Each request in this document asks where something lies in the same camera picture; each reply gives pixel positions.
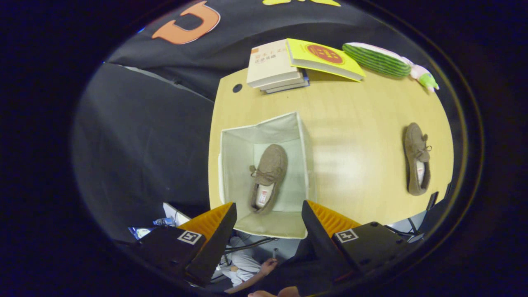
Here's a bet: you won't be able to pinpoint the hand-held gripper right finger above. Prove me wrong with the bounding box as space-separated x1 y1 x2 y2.
301 200 414 285

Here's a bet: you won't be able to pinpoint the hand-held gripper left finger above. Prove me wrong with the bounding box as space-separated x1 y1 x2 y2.
134 202 238 288

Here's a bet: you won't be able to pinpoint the white fabric storage box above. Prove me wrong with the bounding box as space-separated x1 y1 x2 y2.
218 111 316 240

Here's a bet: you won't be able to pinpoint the brown moccasin shoe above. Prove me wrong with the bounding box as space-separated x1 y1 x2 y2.
403 122 432 196
249 144 288 215

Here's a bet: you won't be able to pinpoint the person's white trousers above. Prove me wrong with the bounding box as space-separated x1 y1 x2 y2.
212 237 269 287

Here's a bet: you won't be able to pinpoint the white panel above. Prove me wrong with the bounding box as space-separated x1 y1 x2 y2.
162 202 191 227

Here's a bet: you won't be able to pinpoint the person's dark clothing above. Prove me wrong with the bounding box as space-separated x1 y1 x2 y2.
258 239 351 295

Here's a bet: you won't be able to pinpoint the blue spine book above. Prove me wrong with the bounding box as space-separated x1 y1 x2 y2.
264 70 311 94

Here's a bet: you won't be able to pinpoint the thin pale book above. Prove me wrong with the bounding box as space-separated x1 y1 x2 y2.
259 74 308 91

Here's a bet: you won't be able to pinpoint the green and pink plush toy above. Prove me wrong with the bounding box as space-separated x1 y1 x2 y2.
402 56 440 92

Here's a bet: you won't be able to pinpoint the yellow book with red circle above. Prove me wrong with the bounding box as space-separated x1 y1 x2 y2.
286 38 367 82

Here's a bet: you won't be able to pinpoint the watermelon slice plush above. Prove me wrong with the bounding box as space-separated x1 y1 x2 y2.
342 42 413 78

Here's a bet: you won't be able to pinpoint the beige paperback book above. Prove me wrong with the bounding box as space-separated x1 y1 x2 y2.
247 39 304 88

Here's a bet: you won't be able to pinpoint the black cable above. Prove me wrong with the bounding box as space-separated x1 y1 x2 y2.
225 236 281 254

